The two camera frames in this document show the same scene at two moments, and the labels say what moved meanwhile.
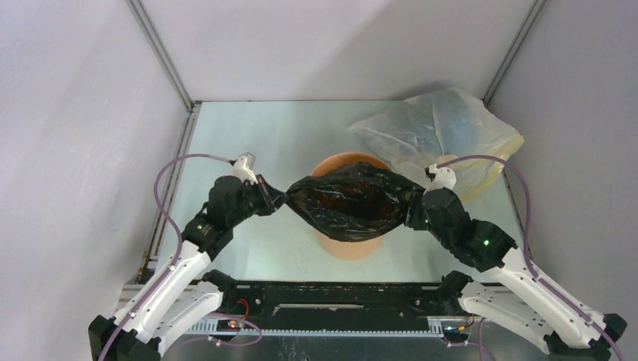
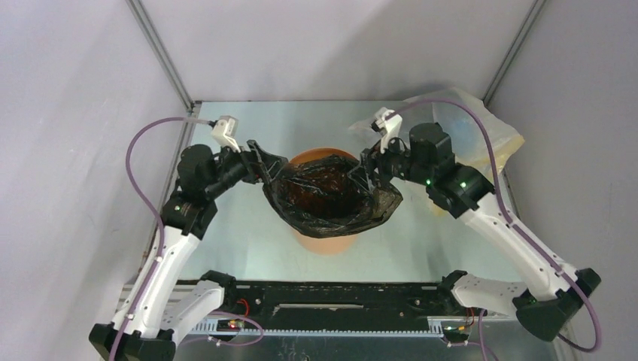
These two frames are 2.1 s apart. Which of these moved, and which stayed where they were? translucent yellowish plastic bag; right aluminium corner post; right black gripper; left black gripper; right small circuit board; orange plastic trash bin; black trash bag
Moved: black trash bag; orange plastic trash bin; left black gripper; right black gripper
Stayed: right small circuit board; right aluminium corner post; translucent yellowish plastic bag
